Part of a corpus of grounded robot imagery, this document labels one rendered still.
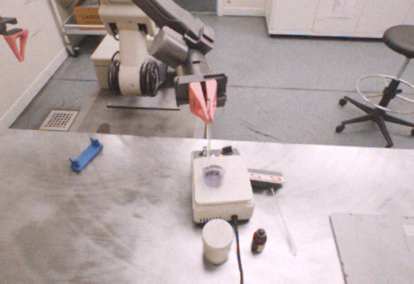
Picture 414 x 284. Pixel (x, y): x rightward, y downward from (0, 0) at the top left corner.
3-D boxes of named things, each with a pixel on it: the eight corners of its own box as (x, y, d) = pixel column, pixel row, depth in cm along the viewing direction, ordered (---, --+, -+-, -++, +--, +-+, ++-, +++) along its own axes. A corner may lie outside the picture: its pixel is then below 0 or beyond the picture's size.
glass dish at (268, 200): (270, 188, 70) (272, 183, 69) (289, 203, 67) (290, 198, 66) (255, 201, 68) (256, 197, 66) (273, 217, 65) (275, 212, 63)
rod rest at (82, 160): (95, 142, 81) (90, 133, 79) (104, 146, 80) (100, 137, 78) (69, 168, 75) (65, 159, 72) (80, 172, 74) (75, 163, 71)
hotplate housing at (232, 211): (190, 157, 78) (188, 136, 72) (238, 154, 78) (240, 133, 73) (194, 235, 62) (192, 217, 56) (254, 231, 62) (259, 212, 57)
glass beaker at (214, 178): (221, 168, 64) (223, 144, 59) (229, 188, 60) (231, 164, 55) (196, 174, 63) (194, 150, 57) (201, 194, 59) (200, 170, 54)
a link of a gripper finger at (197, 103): (236, 103, 48) (224, 72, 55) (194, 108, 47) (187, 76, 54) (234, 132, 53) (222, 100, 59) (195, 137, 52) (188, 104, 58)
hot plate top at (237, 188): (192, 160, 67) (192, 158, 66) (243, 157, 67) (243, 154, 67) (195, 205, 58) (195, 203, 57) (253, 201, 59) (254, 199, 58)
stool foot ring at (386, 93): (346, 76, 193) (348, 70, 190) (407, 78, 191) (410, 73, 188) (365, 115, 165) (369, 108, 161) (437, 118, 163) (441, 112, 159)
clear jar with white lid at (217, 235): (236, 247, 60) (239, 229, 54) (221, 271, 56) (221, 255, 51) (213, 231, 62) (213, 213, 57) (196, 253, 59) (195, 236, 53)
